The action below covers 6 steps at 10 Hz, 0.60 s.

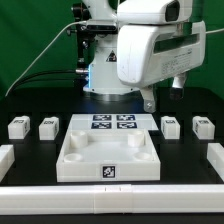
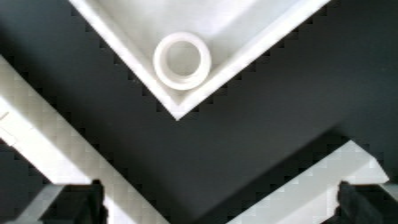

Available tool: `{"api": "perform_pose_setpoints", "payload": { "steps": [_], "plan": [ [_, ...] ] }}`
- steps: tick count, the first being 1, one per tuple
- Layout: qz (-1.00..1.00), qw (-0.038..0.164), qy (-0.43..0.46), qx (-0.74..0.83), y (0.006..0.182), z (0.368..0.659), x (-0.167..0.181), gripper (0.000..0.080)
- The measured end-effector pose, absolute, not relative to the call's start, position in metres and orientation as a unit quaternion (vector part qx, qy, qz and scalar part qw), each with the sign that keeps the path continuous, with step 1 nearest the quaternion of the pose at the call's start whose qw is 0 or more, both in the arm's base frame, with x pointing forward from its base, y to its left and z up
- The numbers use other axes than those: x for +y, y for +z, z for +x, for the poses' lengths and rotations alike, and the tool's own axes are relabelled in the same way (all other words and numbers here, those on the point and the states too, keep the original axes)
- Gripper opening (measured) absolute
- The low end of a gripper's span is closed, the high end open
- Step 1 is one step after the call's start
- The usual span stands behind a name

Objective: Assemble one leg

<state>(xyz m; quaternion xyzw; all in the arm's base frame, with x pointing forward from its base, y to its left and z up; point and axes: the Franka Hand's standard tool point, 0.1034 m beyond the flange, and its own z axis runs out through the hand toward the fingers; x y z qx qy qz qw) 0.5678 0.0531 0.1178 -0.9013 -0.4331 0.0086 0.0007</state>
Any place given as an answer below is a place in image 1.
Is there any white right obstacle bar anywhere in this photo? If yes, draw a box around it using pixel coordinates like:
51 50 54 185
207 143 224 182

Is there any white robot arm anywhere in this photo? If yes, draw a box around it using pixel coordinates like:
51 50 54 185
81 0 206 113

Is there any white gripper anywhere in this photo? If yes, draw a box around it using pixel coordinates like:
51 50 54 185
117 22 206 113

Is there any white cable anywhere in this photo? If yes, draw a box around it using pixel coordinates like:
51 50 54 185
4 20 88 97

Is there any white front obstacle bar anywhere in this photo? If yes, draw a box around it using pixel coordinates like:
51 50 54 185
0 185 224 215

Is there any black cable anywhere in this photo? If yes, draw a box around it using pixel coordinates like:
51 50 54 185
13 69 84 90

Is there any white obstacle bar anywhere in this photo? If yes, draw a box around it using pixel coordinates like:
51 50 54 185
207 143 224 182
0 145 15 182
0 185 224 215

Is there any white tag base sheet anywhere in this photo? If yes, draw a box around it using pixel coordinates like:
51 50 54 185
68 114 158 131

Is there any white left obstacle bar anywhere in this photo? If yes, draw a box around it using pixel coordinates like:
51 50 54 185
0 145 15 182

